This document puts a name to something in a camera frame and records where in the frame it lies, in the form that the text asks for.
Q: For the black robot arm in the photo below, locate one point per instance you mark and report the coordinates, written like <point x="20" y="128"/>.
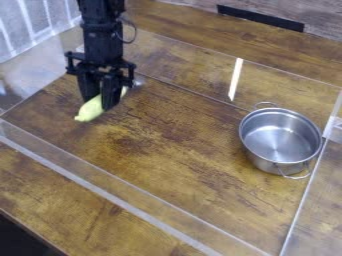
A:
<point x="102" y="25"/>

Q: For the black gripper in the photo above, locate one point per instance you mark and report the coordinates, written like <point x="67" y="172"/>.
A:
<point x="116" y="75"/>

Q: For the black bar on table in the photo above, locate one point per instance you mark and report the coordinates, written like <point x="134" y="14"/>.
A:
<point x="261" y="18"/>

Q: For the green handled metal spoon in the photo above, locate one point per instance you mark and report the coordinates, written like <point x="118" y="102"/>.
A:
<point x="92" y="109"/>

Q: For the stainless steel pot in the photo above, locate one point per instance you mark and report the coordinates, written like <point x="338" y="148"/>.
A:
<point x="282" y="140"/>

